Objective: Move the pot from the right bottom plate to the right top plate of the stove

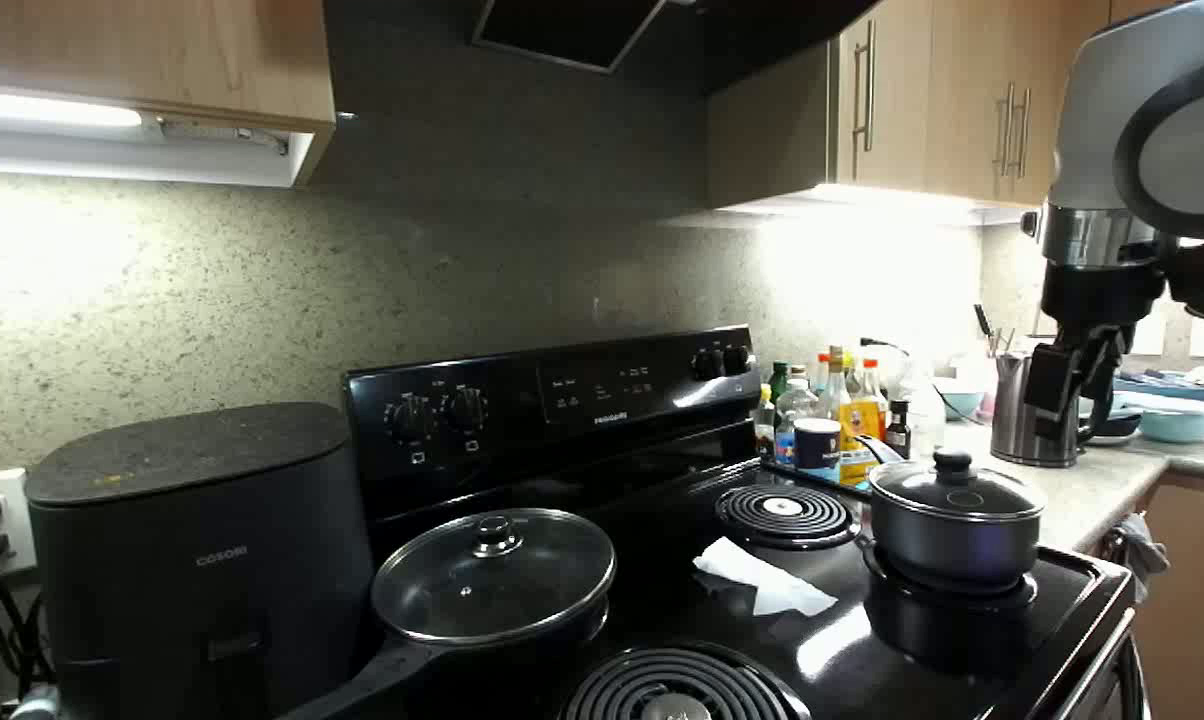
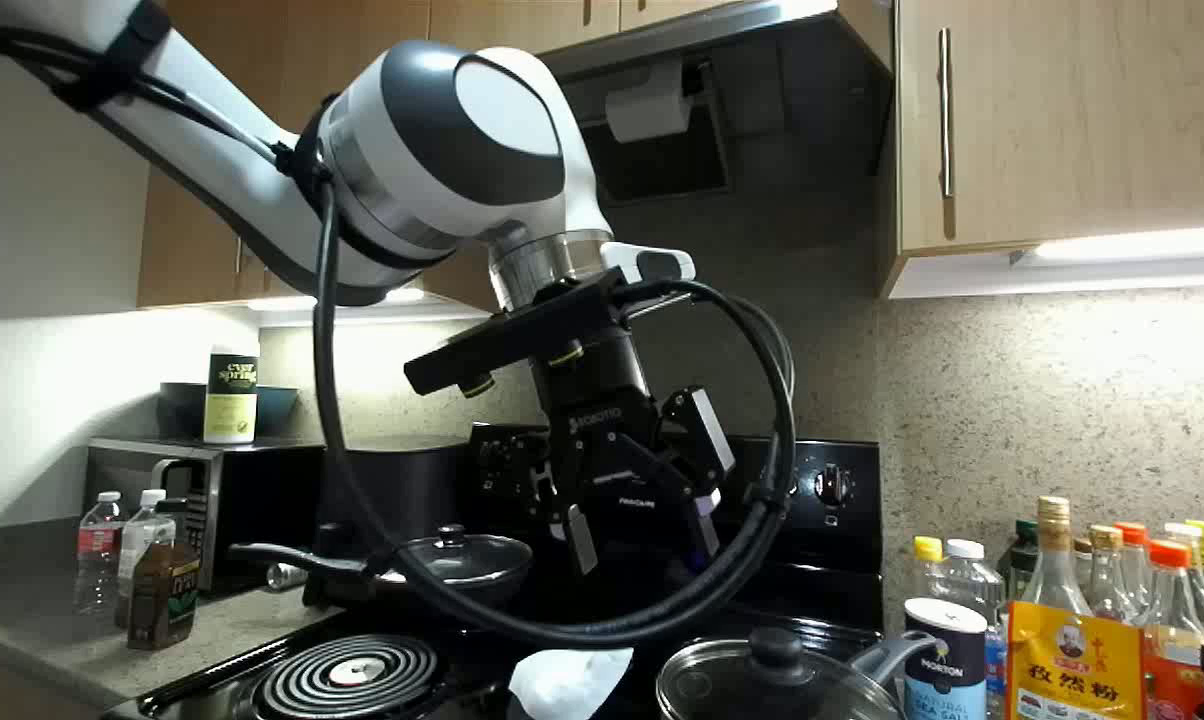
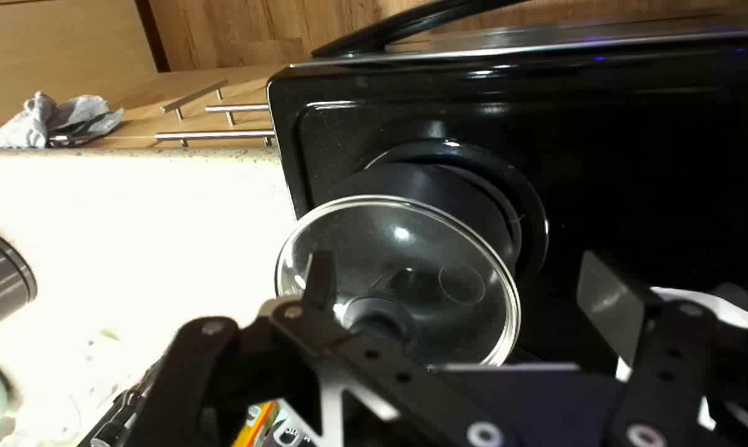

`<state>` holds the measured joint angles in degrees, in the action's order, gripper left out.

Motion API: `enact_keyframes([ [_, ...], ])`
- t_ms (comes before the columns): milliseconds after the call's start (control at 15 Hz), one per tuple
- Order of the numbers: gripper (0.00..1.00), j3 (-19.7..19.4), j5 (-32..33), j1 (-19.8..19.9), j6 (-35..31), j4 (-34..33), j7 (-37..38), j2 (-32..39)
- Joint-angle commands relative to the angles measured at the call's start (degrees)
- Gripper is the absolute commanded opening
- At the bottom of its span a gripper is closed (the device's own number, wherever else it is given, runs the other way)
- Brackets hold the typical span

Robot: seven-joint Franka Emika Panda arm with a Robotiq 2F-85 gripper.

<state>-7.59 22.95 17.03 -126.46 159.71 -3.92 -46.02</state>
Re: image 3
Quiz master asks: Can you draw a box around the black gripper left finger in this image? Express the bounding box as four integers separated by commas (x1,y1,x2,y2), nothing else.
304,246,337,326

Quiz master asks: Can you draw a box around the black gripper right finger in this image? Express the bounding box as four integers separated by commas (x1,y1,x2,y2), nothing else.
574,248,649,367

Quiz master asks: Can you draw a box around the glass pot lid black knob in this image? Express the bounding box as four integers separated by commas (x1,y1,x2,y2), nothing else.
274,194,525,370

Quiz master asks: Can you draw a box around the black cooking pot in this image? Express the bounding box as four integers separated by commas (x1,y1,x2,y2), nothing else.
350,138,552,360

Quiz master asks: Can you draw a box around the black electric stove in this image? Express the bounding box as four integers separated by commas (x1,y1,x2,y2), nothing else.
265,0,748,393

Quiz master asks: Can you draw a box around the white paper napkin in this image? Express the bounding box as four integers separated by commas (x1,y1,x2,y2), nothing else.
617,284,748,433

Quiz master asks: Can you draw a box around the wooden lower cabinet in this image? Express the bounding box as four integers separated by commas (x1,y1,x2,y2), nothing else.
82,64,280,151

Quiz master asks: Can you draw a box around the grey dish cloth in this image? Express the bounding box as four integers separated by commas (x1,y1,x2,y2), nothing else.
0,89,127,151

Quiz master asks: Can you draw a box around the stainless electric kettle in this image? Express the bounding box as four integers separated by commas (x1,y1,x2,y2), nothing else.
0,227,39,339

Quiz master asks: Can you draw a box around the metal drawer bar handle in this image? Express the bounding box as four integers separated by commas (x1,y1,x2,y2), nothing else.
205,99,274,126
160,77,228,117
154,126,279,151

